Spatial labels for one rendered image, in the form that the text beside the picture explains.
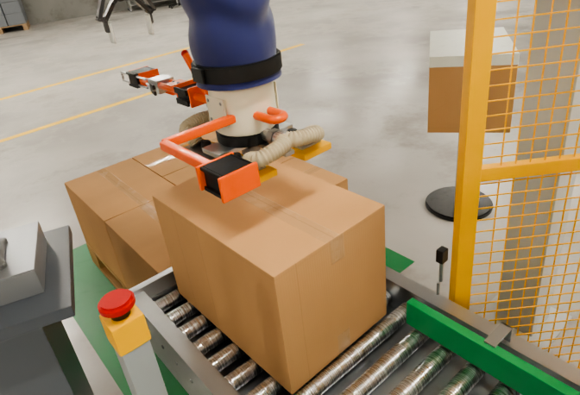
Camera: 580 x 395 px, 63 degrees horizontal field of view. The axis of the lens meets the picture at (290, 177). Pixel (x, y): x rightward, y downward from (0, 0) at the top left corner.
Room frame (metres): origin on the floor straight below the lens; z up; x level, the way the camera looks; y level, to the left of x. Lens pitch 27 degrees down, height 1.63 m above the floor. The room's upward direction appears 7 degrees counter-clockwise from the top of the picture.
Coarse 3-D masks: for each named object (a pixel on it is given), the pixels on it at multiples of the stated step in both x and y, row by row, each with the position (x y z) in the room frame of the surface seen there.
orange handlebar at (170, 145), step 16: (144, 80) 1.59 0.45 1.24; (176, 80) 1.50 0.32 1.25; (256, 112) 1.11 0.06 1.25; (272, 112) 1.12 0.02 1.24; (192, 128) 1.05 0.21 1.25; (208, 128) 1.06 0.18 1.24; (160, 144) 0.99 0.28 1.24; (176, 144) 0.96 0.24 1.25; (192, 160) 0.88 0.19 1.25; (208, 160) 0.85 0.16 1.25
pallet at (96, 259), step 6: (90, 252) 2.35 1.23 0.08; (96, 258) 2.26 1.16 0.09; (96, 264) 2.31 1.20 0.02; (102, 264) 2.26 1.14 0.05; (102, 270) 2.23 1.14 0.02; (108, 270) 2.23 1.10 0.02; (108, 276) 2.17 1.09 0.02; (114, 276) 2.16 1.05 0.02; (114, 282) 2.11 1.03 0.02; (120, 282) 1.96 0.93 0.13; (120, 288) 2.05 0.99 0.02; (126, 288) 1.89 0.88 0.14
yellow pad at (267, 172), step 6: (204, 138) 1.29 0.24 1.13; (186, 144) 1.26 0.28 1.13; (198, 144) 1.23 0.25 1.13; (204, 144) 1.18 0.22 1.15; (210, 144) 1.18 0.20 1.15; (192, 150) 1.20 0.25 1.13; (198, 150) 1.19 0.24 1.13; (204, 156) 1.15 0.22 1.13; (210, 156) 1.14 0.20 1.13; (240, 156) 1.07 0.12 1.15; (264, 168) 1.04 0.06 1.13; (270, 168) 1.03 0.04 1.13; (264, 174) 1.01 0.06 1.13; (270, 174) 1.02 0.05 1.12; (276, 174) 1.03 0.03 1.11; (264, 180) 1.01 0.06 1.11
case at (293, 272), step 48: (192, 192) 1.30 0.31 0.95; (288, 192) 1.22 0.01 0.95; (336, 192) 1.19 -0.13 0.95; (192, 240) 1.14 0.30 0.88; (240, 240) 1.01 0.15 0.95; (288, 240) 0.98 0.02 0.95; (336, 240) 0.97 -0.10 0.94; (384, 240) 1.09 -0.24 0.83; (192, 288) 1.21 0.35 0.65; (240, 288) 0.97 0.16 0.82; (288, 288) 0.87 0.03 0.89; (336, 288) 0.96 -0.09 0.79; (384, 288) 1.09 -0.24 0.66; (240, 336) 1.01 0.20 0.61; (288, 336) 0.86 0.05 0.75; (336, 336) 0.95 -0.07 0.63; (288, 384) 0.85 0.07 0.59
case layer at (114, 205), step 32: (128, 160) 2.56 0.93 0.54; (160, 160) 2.50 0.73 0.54; (288, 160) 2.30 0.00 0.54; (96, 192) 2.19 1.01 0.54; (128, 192) 2.15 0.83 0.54; (96, 224) 2.03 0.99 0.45; (128, 224) 1.83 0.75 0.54; (128, 256) 1.72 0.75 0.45; (160, 256) 1.56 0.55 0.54; (128, 288) 1.87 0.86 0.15
